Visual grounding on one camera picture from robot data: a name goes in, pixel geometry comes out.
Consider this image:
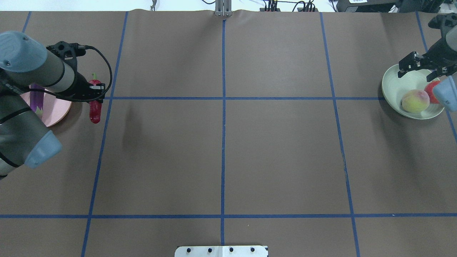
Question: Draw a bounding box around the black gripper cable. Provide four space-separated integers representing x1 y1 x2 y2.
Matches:
29 46 113 104

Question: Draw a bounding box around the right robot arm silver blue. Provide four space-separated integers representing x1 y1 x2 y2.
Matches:
398 21 456 112

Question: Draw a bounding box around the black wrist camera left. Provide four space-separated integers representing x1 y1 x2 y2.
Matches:
46 41 86 60

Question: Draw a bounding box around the yellow green peach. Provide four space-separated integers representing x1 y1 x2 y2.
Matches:
401 89 430 113

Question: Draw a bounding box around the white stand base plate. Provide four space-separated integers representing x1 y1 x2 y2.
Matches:
174 245 269 257

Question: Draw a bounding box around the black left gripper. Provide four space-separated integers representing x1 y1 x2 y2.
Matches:
70 73 106 102

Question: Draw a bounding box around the purple eggplant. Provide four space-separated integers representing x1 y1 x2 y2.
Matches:
29 84 44 119

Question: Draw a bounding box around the red chili pepper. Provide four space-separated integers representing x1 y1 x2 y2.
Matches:
89 73 102 124

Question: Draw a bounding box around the green plate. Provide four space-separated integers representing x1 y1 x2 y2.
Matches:
381 64 444 120

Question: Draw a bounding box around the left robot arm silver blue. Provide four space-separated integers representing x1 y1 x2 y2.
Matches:
0 31 113 179

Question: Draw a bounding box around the aluminium frame post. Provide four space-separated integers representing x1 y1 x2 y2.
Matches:
214 0 233 17

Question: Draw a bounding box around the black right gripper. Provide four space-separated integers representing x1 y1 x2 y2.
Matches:
398 39 457 82

